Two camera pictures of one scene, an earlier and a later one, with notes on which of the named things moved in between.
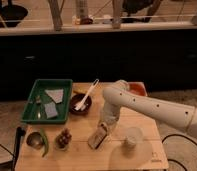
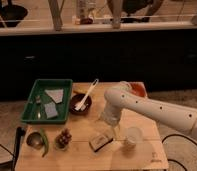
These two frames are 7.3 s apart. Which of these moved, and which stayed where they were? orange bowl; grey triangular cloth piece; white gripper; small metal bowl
Moved: white gripper
Stayed: grey triangular cloth piece; orange bowl; small metal bowl
